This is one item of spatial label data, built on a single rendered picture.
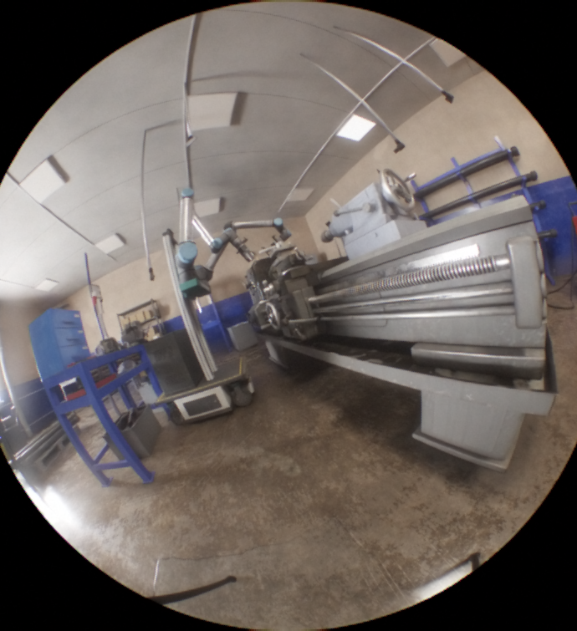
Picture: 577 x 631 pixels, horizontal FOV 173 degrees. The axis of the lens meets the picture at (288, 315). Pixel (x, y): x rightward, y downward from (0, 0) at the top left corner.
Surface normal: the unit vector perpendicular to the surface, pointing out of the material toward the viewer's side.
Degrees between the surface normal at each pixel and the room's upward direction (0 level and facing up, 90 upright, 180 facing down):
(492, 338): 90
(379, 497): 0
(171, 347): 90
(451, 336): 90
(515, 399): 90
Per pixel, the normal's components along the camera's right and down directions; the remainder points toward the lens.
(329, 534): -0.32, -0.94
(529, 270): -0.88, 0.33
